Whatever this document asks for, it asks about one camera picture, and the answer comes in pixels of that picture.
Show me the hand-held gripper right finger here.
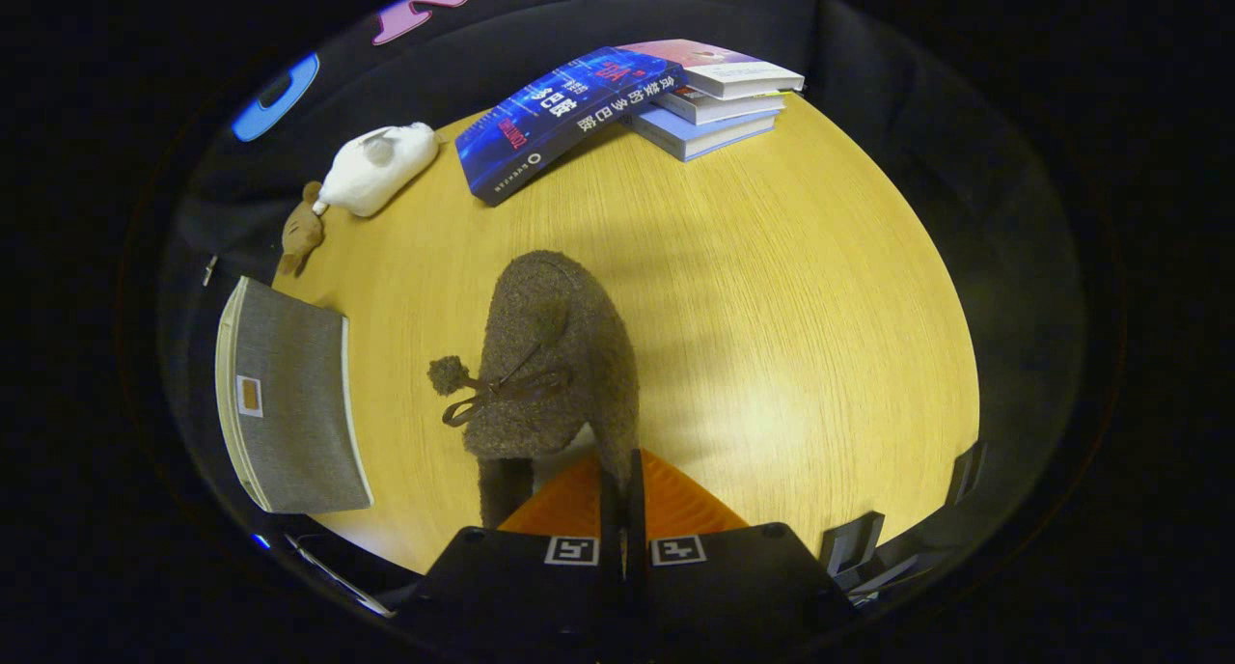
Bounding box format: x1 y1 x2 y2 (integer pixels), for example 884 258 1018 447
629 449 858 663

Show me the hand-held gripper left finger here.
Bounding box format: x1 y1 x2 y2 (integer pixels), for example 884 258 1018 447
396 454 628 663

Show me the brown fuzzy shoe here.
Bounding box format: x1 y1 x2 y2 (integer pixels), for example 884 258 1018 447
427 250 641 528

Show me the grey fabric storage box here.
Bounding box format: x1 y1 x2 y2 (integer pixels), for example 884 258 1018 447
214 276 374 515

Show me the brown plush toy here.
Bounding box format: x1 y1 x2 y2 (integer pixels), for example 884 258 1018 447
280 180 326 278

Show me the white plush toy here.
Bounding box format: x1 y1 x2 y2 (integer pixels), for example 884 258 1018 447
312 122 441 218

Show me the light blue book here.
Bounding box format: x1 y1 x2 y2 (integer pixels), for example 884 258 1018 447
625 104 779 163

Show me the white book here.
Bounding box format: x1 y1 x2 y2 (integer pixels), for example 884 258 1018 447
656 85 787 126

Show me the black backdrop cloth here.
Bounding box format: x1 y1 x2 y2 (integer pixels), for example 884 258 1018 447
159 0 1091 597

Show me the pink book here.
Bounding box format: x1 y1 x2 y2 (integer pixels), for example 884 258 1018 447
617 39 806 101

